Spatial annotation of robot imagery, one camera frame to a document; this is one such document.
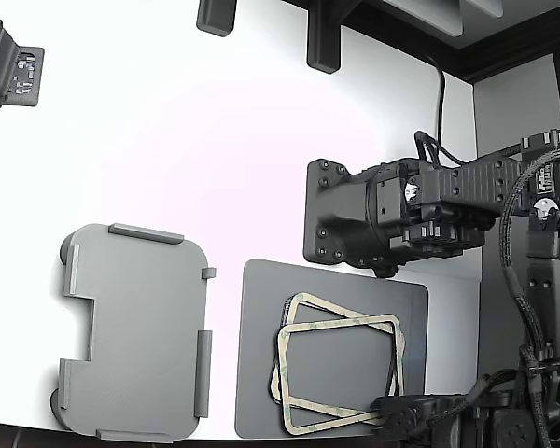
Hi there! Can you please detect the black camera module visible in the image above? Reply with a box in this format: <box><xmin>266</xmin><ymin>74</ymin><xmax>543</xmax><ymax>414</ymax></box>
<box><xmin>0</xmin><ymin>0</ymin><xmax>46</xmax><ymax>111</ymax></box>

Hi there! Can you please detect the long black stand leg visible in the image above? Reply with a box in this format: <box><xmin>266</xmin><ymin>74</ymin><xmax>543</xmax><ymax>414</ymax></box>
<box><xmin>305</xmin><ymin>0</ymin><xmax>343</xmax><ymax>76</ymax></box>

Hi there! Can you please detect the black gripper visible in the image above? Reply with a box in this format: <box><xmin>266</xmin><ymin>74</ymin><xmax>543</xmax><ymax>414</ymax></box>
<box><xmin>302</xmin><ymin>157</ymin><xmax>405</xmax><ymax>280</ymax></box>

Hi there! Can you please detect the short black stand leg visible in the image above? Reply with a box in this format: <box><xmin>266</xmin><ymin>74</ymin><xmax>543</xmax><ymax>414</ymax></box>
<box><xmin>195</xmin><ymin>0</ymin><xmax>239</xmax><ymax>38</ymax></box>

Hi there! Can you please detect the thin black cable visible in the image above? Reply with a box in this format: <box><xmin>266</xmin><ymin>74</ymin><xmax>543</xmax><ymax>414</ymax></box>
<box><xmin>421</xmin><ymin>49</ymin><xmax>448</xmax><ymax>147</ymax></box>

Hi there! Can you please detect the beige adhesive frame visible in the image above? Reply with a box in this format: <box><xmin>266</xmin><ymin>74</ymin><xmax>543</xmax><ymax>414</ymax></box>
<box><xmin>276</xmin><ymin>313</ymin><xmax>401</xmax><ymax>439</ymax></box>
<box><xmin>266</xmin><ymin>291</ymin><xmax>406</xmax><ymax>403</ymax></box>

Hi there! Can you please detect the black overhead frame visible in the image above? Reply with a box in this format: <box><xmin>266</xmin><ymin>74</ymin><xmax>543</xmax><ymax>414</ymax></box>
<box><xmin>284</xmin><ymin>0</ymin><xmax>560</xmax><ymax>86</ymax></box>

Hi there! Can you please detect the black braided cable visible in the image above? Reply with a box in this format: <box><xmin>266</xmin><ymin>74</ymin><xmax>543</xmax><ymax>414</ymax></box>
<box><xmin>497</xmin><ymin>147</ymin><xmax>560</xmax><ymax>374</ymax></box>

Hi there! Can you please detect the gray plastic box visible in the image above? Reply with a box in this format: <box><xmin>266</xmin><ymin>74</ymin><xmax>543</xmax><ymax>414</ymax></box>
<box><xmin>49</xmin><ymin>222</ymin><xmax>217</xmax><ymax>444</ymax></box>

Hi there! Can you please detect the dark gray mat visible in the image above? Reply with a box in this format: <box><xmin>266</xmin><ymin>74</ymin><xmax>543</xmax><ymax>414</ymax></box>
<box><xmin>233</xmin><ymin>259</ymin><xmax>430</xmax><ymax>441</ymax></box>

